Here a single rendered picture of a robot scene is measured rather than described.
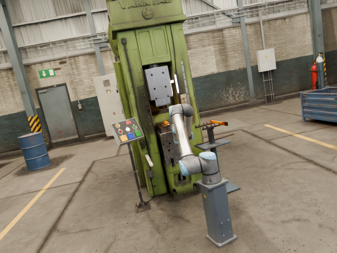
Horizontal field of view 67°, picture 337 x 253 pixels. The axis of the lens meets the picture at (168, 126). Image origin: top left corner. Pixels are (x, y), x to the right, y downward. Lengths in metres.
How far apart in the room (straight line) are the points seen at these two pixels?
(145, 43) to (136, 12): 0.39
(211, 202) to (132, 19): 2.39
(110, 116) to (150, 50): 5.45
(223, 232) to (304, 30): 9.43
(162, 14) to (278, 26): 7.51
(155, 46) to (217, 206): 2.16
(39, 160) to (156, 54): 4.79
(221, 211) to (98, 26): 8.19
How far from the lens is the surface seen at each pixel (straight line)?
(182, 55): 3.60
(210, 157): 2.32
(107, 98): 8.69
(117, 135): 3.11
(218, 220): 2.53
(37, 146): 7.31
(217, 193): 2.42
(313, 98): 6.49
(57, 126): 9.84
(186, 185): 3.63
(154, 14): 3.58
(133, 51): 3.49
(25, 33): 10.29
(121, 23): 3.51
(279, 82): 10.56
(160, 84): 3.36
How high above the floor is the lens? 1.60
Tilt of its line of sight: 10 degrees down
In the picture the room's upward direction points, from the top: 11 degrees counter-clockwise
